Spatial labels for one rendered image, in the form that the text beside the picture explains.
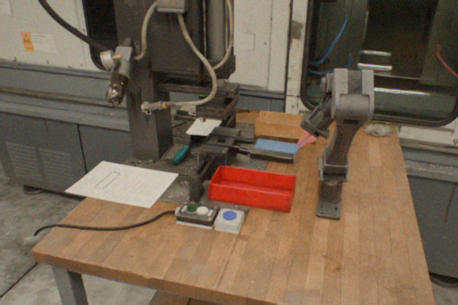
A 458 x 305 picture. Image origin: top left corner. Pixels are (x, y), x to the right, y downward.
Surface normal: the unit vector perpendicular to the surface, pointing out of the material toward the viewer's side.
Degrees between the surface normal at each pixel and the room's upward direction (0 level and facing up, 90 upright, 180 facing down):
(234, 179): 90
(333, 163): 120
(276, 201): 90
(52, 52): 90
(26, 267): 0
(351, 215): 0
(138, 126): 90
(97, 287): 0
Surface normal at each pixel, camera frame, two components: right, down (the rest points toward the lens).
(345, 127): -0.09, 0.84
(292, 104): -0.31, 0.45
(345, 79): -0.07, -0.27
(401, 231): 0.01, -0.88
